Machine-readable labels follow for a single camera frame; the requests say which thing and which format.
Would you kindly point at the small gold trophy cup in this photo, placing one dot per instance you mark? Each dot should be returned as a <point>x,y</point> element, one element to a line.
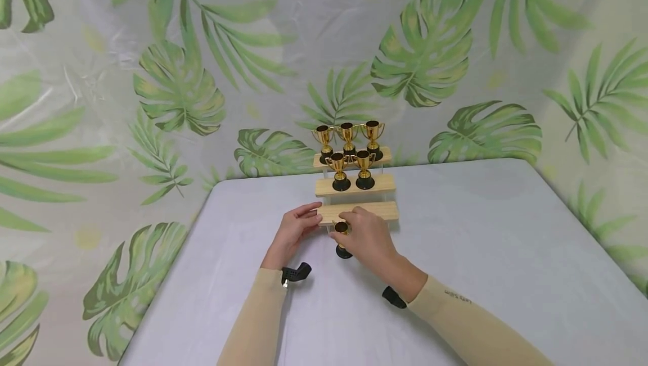
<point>364,160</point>
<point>347,131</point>
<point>342,252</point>
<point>372,130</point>
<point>338,163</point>
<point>324,133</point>

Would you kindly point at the person's left thumb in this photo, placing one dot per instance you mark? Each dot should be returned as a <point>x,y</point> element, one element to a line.
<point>313,221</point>

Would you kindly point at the person's right hand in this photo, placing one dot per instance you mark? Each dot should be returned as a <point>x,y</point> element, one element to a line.
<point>372,248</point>

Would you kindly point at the person's right fingers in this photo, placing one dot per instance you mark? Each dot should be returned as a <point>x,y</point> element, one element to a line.
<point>352,221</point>

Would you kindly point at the three-tier wooden display stand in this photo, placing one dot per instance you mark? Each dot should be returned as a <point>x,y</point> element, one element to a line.
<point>354,185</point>

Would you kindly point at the person's left index finger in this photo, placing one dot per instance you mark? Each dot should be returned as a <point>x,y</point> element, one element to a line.
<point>306,208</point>

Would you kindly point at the person's left hand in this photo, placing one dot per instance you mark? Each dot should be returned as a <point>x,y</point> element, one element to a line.
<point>291,236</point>

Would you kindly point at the person's left forearm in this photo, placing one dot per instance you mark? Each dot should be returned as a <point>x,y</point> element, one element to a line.
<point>255,321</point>

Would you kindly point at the person's right forearm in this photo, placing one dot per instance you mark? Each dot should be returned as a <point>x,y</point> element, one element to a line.
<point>471,326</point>

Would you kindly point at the black wrist band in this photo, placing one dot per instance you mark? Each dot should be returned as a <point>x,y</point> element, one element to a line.
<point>296,273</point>
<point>394,297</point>

